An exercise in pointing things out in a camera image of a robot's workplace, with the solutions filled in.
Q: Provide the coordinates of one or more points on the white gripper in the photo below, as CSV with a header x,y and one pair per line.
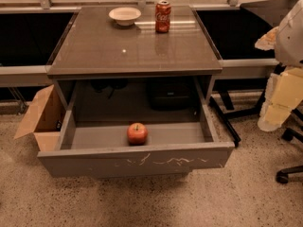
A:
x,y
291,40

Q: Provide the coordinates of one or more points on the red apple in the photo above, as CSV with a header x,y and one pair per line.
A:
x,y
137,134

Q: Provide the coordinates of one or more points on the grey cabinet with glossy top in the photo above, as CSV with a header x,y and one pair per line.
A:
x,y
96,47

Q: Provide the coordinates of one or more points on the grey open drawer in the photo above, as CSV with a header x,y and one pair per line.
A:
x,y
93,139

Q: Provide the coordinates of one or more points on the black box under cabinet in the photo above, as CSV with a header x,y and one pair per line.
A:
x,y
171,94

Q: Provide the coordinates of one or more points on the red cola can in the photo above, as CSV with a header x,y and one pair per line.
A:
x,y
162,16

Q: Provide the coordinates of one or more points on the white bowl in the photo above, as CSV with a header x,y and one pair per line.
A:
x,y
125,16

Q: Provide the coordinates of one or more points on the open cardboard box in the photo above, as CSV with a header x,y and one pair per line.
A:
x,y
43,119

